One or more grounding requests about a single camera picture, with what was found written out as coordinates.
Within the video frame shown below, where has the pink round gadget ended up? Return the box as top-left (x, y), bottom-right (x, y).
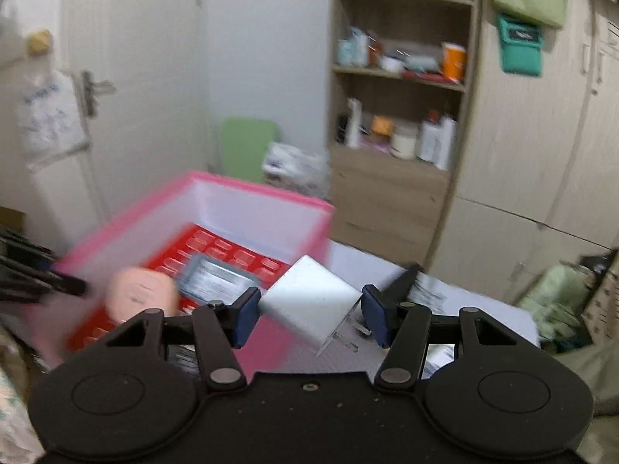
top-left (106, 266), bottom-right (178, 324)

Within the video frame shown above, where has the green chair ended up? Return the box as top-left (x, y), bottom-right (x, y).
top-left (221, 117), bottom-right (279, 185)

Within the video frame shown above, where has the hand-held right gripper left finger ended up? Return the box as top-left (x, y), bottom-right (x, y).
top-left (97, 287), bottom-right (262, 391)

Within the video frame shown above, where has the white plastic bag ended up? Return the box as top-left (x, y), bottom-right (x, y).
top-left (263, 142), bottom-right (330, 195)

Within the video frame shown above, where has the wooden shelf unit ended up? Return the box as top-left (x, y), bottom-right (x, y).
top-left (328, 0), bottom-right (480, 268)

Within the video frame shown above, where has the grey pocket router white label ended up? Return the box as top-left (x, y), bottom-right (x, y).
top-left (173, 253), bottom-right (263, 311)

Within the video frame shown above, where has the white spray bottle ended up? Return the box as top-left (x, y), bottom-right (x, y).
top-left (345, 98), bottom-right (363, 150)

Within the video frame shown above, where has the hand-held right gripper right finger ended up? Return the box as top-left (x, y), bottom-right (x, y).
top-left (362, 284), bottom-right (537, 391)

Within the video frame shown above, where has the white charger plug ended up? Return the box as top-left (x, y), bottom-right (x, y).
top-left (258, 254), bottom-right (374, 357)

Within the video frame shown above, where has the orange paper cup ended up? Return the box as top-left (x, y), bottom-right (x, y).
top-left (440, 42), bottom-right (468, 83)

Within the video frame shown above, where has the metal door handle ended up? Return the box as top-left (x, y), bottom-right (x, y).
top-left (79, 70), bottom-right (115, 118)

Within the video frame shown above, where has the white jar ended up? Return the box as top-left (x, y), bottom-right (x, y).
top-left (389, 123), bottom-right (419, 160)

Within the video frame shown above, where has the white printed bag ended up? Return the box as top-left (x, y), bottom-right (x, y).
top-left (16, 70), bottom-right (91, 171)

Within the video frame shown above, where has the green jacket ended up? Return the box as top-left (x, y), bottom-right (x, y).
top-left (516, 250), bottom-right (619, 416)

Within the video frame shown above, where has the light wooden wardrobe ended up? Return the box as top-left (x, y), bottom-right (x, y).
top-left (433, 0), bottom-right (619, 303)

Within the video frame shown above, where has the white tube bottle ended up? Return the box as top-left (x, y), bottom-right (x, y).
top-left (439, 116), bottom-right (458, 171)

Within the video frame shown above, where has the teal pouch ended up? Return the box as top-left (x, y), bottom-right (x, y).
top-left (496, 12), bottom-right (545, 77)

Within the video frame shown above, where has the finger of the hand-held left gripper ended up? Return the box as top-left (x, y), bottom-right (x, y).
top-left (0, 231), bottom-right (89, 303)

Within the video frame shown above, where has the red printed flat box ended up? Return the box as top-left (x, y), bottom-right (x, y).
top-left (68, 225), bottom-right (292, 355)

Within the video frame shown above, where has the clear plastic bag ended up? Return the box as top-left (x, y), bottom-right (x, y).
top-left (401, 51), bottom-right (442, 72)

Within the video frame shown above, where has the white labelled bottle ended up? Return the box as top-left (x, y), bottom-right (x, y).
top-left (418, 111), bottom-right (446, 165)

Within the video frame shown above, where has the pink cardboard shoe box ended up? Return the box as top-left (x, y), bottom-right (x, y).
top-left (24, 170), bottom-right (337, 375)

